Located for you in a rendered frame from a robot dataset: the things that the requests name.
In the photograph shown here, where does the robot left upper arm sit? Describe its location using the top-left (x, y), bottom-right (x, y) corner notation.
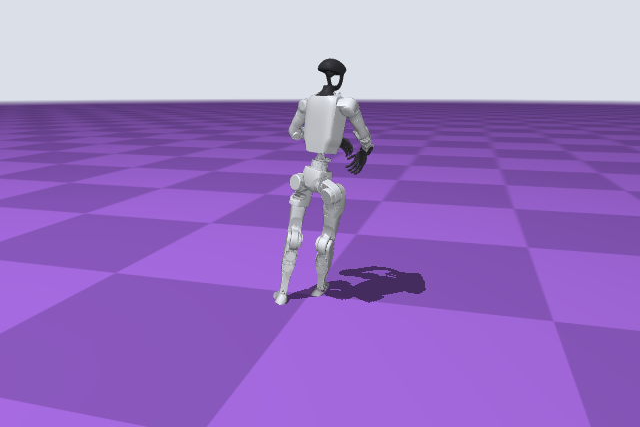
top-left (288, 98), bottom-right (309, 140)

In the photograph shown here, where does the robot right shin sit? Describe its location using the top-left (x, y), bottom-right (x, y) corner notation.
top-left (316, 239), bottom-right (334, 291)

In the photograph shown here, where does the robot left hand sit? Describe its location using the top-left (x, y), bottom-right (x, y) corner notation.
top-left (340, 137), bottom-right (353, 157)

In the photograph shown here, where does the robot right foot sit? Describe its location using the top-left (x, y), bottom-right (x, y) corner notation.
top-left (311, 282), bottom-right (329, 296)

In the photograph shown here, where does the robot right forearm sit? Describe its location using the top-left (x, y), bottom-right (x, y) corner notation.
top-left (359, 126), bottom-right (374, 152)

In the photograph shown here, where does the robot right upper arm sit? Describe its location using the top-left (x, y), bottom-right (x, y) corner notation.
top-left (336, 98), bottom-right (369, 140)

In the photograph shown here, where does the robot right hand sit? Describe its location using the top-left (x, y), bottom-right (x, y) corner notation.
top-left (345, 146), bottom-right (373, 174)

